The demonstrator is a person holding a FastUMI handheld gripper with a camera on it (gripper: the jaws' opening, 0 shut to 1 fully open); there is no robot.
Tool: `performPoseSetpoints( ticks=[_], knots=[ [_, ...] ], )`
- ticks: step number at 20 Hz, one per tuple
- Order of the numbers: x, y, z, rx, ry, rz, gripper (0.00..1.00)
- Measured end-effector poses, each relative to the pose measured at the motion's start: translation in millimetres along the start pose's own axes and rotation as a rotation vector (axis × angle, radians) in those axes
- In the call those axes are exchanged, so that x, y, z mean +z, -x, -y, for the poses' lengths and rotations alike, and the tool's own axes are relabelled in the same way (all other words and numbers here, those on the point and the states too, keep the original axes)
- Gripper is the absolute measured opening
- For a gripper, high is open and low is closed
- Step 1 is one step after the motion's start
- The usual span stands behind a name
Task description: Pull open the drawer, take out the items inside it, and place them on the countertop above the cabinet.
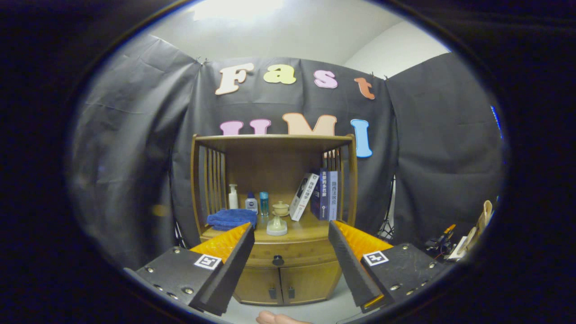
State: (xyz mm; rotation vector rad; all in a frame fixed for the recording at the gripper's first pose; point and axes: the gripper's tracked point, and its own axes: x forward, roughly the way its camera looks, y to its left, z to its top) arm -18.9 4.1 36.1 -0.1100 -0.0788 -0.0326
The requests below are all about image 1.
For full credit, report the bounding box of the orange and black clamp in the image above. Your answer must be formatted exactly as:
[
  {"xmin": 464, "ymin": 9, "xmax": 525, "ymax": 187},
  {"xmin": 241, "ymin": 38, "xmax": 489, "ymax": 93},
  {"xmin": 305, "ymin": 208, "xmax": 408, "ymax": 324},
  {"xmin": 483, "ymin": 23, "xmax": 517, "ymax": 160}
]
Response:
[{"xmin": 425, "ymin": 224, "xmax": 457, "ymax": 252}]

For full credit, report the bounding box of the wooden countertop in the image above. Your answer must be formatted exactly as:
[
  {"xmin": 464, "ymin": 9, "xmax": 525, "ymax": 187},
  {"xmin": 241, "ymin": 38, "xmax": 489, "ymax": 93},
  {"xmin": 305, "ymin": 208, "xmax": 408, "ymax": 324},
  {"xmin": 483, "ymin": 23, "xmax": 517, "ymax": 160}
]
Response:
[{"xmin": 201, "ymin": 209, "xmax": 347, "ymax": 243}]

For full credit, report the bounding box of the black light stand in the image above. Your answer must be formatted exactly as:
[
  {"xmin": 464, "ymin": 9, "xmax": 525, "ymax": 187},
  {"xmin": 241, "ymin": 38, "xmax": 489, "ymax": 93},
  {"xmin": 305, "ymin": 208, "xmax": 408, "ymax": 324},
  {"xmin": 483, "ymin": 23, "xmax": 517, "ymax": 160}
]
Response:
[{"xmin": 376, "ymin": 175, "xmax": 396, "ymax": 241}]

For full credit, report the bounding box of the light blue book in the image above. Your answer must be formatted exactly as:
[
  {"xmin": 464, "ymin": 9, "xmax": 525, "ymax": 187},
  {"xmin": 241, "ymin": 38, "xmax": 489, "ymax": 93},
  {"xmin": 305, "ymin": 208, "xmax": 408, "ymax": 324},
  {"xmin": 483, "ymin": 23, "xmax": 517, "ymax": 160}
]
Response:
[{"xmin": 327, "ymin": 170, "xmax": 339, "ymax": 221}]

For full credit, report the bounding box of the blue folded towel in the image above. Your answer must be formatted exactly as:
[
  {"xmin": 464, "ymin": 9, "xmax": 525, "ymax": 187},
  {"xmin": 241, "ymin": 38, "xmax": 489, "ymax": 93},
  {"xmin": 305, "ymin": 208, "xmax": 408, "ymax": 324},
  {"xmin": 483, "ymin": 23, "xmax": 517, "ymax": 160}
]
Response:
[{"xmin": 207, "ymin": 209, "xmax": 258, "ymax": 232}]

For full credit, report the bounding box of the dark blue book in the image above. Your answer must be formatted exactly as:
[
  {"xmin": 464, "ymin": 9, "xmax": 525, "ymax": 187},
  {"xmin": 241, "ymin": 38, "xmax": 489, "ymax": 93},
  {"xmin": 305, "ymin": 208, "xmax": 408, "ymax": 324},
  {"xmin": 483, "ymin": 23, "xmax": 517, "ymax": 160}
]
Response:
[{"xmin": 310, "ymin": 168, "xmax": 330, "ymax": 221}]

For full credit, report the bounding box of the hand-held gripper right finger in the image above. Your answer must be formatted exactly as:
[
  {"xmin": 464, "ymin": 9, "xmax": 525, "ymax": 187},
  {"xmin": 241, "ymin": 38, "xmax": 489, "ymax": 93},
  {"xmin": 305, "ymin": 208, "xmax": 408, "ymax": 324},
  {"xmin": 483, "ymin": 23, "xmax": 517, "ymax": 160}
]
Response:
[{"xmin": 328, "ymin": 220, "xmax": 450, "ymax": 314}]

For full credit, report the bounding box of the wooden cabinet door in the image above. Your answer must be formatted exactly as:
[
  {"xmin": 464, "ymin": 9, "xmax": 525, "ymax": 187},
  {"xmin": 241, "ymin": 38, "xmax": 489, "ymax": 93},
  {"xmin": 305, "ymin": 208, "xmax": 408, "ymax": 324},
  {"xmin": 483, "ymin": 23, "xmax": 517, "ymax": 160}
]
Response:
[
  {"xmin": 279, "ymin": 260, "xmax": 342, "ymax": 306},
  {"xmin": 233, "ymin": 265, "xmax": 284, "ymax": 306}
]

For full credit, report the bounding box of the wooden cabinet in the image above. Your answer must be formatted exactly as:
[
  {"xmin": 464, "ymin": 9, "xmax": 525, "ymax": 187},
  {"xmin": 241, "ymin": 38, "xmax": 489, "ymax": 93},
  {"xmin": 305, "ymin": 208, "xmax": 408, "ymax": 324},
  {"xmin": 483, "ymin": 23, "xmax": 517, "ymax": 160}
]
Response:
[{"xmin": 190, "ymin": 134, "xmax": 359, "ymax": 306}]

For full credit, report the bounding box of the pale green scrub brush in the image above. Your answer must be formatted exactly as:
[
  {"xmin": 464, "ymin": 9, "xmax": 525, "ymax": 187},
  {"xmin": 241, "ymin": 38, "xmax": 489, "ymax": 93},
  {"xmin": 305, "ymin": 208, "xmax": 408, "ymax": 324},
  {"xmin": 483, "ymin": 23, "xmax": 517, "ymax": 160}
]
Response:
[{"xmin": 266, "ymin": 213, "xmax": 288, "ymax": 237}]

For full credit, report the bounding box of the white book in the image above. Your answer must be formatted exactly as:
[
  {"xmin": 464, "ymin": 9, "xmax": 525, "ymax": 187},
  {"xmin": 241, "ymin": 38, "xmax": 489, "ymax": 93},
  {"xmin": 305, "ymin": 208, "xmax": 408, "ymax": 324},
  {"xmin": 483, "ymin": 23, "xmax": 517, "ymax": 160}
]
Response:
[{"xmin": 289, "ymin": 173, "xmax": 320, "ymax": 222}]

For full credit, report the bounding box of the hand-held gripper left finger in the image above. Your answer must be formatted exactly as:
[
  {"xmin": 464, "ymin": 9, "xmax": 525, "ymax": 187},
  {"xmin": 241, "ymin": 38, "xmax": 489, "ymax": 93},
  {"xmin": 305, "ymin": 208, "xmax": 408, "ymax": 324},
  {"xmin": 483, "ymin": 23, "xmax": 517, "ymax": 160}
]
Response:
[{"xmin": 124, "ymin": 222, "xmax": 256, "ymax": 316}]

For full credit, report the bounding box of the light wooden board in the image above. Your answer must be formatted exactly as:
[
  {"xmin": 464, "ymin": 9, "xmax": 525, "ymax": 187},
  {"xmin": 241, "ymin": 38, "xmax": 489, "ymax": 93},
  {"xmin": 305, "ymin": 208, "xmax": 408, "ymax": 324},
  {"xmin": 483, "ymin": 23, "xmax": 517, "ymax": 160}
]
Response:
[{"xmin": 468, "ymin": 200, "xmax": 495, "ymax": 252}]

